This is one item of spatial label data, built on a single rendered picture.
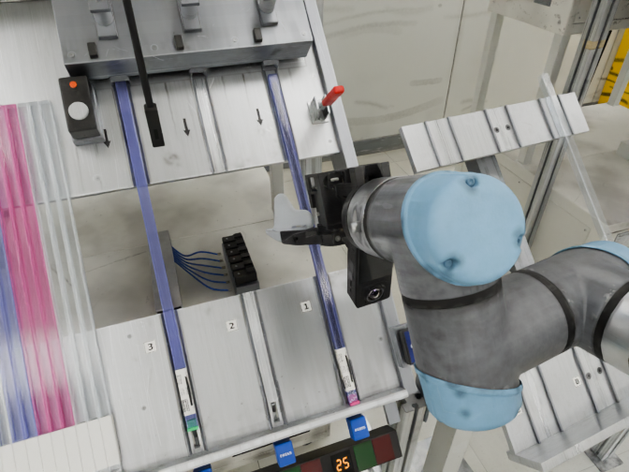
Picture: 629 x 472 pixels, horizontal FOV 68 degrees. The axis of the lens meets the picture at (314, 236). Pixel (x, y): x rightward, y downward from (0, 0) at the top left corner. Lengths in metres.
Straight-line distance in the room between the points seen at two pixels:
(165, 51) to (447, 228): 0.51
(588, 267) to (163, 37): 0.58
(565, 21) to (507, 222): 1.16
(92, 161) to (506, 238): 0.56
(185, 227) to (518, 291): 0.96
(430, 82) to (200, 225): 1.98
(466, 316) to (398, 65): 2.48
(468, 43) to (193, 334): 2.56
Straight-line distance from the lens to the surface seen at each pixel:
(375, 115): 2.81
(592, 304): 0.42
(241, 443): 0.67
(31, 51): 0.80
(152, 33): 0.72
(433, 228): 0.30
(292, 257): 1.09
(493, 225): 0.32
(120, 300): 1.07
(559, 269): 0.43
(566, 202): 1.48
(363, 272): 0.50
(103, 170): 0.71
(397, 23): 2.70
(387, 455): 0.76
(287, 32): 0.74
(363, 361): 0.72
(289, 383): 0.69
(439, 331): 0.35
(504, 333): 0.37
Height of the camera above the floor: 1.32
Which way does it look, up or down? 37 degrees down
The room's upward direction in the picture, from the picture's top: straight up
